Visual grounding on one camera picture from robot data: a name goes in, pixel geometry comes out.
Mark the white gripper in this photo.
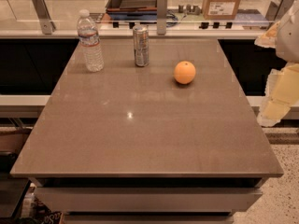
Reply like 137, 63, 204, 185
254, 1, 299, 127

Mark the clear plastic water bottle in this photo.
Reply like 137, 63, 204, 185
77, 9, 104, 72

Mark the brown cardboard box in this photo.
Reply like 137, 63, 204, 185
202, 0, 241, 20

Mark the orange fruit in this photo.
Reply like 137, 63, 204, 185
174, 61, 196, 85

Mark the silver drink can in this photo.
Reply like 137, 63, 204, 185
133, 25, 150, 67

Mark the blue mat under tray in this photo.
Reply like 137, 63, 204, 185
107, 12, 179, 28

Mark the grey table drawer cabinet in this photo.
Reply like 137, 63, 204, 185
36, 187, 263, 224

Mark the right metal railing bracket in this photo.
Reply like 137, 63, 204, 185
265, 0, 296, 22

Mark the metal railing bracket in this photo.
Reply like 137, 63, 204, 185
157, 0, 167, 35
265, 0, 296, 22
32, 0, 56, 35

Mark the middle metal railing bracket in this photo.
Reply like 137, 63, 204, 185
157, 0, 167, 35

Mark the left metal railing bracket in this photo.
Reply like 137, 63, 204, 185
32, 0, 56, 35

